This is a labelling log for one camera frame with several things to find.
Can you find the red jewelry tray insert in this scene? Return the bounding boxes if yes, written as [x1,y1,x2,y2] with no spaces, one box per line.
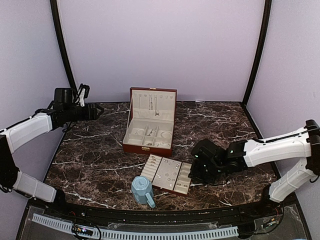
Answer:
[140,154,192,195]

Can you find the white slotted cable duct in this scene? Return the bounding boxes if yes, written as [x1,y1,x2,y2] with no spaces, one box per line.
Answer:
[31,213,239,240]

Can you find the light blue mug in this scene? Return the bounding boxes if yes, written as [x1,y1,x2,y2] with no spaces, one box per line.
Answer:
[131,176,156,208]

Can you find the black front rail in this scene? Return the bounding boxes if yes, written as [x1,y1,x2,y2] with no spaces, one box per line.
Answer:
[41,201,284,226]

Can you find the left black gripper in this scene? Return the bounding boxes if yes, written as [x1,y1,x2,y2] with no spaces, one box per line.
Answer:
[63,102,104,122]

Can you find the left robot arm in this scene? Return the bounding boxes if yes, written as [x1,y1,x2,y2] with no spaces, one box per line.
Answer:
[0,84,104,218]

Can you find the red wooden jewelry box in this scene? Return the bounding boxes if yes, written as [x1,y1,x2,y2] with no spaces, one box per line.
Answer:
[122,87,177,157]

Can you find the left black frame post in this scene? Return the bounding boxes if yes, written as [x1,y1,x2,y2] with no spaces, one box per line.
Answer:
[49,0,77,89]

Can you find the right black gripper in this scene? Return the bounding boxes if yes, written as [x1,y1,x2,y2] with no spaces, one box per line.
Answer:
[188,158,224,185]

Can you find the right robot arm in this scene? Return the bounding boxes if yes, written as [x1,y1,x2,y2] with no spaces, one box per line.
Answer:
[188,119,320,217]

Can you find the black frame post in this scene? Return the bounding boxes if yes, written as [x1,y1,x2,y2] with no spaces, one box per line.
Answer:
[241,0,272,108]
[49,0,77,89]

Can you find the right black frame post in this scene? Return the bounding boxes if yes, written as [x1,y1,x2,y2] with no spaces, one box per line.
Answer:
[241,0,272,108]

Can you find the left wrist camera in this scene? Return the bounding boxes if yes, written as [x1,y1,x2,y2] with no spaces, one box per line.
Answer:
[74,83,90,107]

